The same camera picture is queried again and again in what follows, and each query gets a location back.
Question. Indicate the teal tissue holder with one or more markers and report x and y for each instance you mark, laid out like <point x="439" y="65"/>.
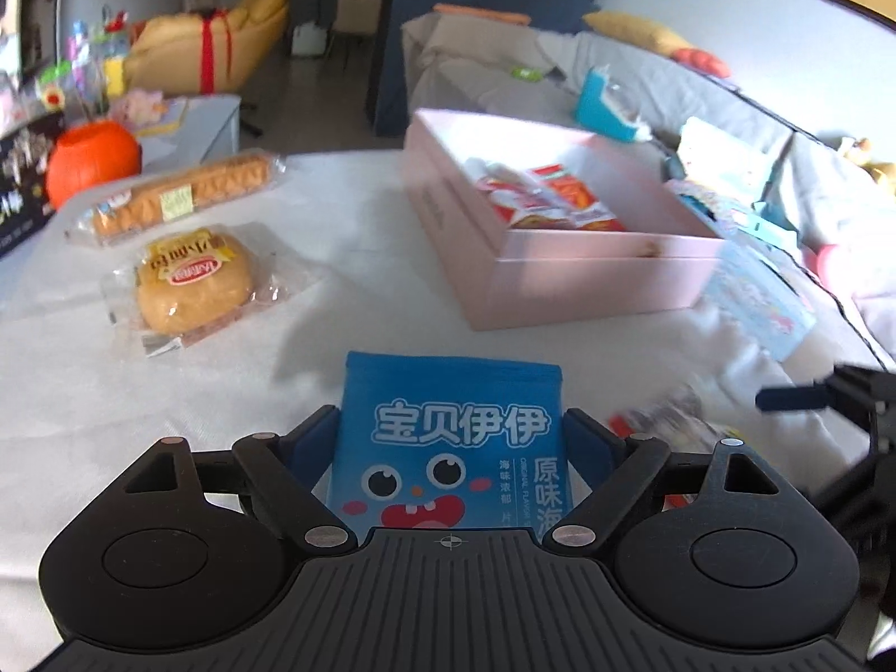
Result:
<point x="602" y="108"/>

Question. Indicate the yellow plush toy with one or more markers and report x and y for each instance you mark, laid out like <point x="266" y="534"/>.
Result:
<point x="871" y="164"/>

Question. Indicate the pink cardboard box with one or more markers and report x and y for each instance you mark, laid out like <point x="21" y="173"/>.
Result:
<point x="476" y="294"/>

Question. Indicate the orange pillow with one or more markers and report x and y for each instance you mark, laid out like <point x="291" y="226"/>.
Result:
<point x="700" y="61"/>

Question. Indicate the pink gift box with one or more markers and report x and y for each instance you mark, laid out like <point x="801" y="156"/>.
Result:
<point x="462" y="203"/>

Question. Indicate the small red white snack packet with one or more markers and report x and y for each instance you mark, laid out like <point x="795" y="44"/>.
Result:
<point x="507" y="196"/>

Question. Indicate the light blue cardboard packaging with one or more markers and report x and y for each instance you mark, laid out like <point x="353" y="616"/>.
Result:
<point x="735" y="213"/>

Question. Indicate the red ribbon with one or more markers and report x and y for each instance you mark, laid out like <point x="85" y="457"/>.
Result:
<point x="210" y="49"/>

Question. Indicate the long orange cushion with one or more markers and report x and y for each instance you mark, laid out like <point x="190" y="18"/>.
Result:
<point x="483" y="12"/>

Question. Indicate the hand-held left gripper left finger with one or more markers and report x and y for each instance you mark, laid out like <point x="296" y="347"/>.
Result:
<point x="316" y="444"/>

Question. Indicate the black box white print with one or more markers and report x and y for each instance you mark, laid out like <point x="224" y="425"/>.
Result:
<point x="21" y="182"/>

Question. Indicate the pale flat board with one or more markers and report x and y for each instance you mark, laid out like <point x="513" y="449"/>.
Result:
<point x="203" y="122"/>

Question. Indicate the yellow pillow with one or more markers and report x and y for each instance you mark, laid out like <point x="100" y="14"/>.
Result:
<point x="640" y="31"/>

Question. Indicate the red striped snack packet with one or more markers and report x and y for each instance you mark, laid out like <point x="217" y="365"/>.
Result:
<point x="584" y="204"/>

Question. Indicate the long bread packet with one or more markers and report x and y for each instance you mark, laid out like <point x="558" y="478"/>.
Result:
<point x="182" y="196"/>

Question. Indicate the pink plush toy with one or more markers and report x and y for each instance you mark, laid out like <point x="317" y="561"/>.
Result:
<point x="140" y="105"/>

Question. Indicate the beige chair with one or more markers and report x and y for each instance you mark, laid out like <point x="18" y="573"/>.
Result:
<point x="358" y="3"/>

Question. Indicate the white colourful card pack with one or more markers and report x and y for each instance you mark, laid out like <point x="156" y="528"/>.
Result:
<point x="724" y="154"/>

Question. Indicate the green toy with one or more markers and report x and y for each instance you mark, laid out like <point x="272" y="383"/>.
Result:
<point x="525" y="73"/>

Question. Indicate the round bun packet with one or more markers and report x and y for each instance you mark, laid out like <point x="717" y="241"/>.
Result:
<point x="192" y="280"/>

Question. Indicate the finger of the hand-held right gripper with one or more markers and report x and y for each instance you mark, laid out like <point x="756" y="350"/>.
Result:
<point x="791" y="399"/>

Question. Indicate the blue cartoon snack packet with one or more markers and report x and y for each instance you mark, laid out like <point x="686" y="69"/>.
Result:
<point x="448" y="427"/>

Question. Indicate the pink soft toy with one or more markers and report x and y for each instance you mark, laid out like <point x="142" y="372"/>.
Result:
<point x="829" y="267"/>

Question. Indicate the blue cartoon card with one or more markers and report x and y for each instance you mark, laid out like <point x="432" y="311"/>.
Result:
<point x="763" y="301"/>

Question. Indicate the red snack packet clear window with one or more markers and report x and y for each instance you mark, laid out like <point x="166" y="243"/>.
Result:
<point x="665" y="411"/>

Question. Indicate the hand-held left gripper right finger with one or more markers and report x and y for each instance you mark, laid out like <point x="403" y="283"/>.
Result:
<point x="586" y="446"/>

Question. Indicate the orange pumpkin bowl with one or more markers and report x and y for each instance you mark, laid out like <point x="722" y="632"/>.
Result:
<point x="91" y="162"/>

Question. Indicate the yellow sofa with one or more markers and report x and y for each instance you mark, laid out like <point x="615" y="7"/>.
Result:
<point x="175" y="49"/>

